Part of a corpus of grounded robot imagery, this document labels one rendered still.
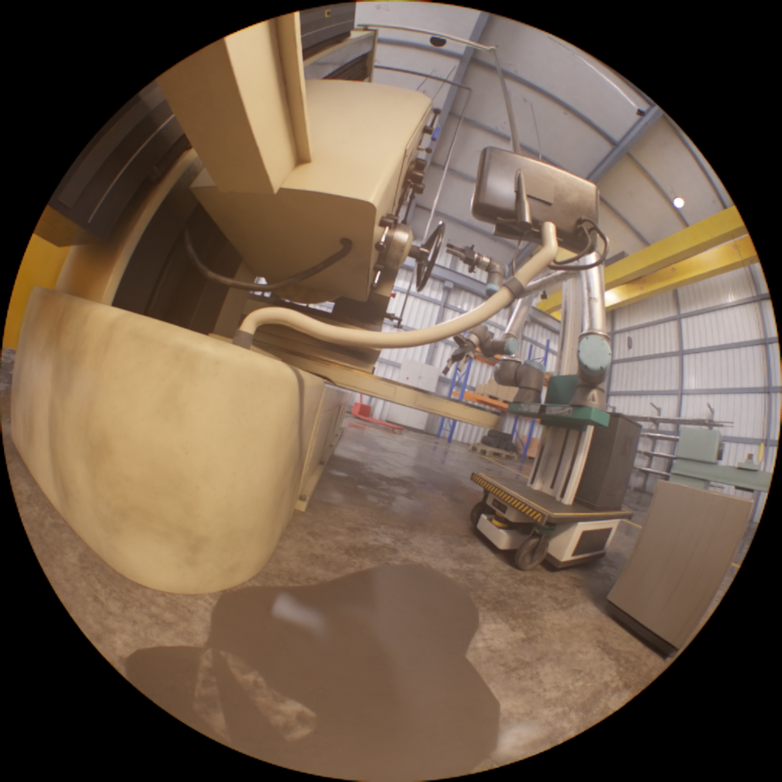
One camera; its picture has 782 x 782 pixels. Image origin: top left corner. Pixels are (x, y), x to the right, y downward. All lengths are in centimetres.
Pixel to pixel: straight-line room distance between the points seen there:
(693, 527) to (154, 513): 142
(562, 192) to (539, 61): 739
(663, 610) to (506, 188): 134
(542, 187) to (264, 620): 122
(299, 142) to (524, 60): 743
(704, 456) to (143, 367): 561
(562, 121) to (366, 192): 780
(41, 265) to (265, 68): 221
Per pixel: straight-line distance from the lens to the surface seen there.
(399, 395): 165
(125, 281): 90
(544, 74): 809
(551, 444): 162
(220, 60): 61
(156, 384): 51
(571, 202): 76
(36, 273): 259
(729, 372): 961
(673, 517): 110
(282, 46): 72
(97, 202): 85
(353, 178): 79
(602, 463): 153
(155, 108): 96
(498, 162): 75
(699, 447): 533
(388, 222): 87
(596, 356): 110
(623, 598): 120
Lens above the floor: 57
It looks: 3 degrees up
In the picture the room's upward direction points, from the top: 16 degrees clockwise
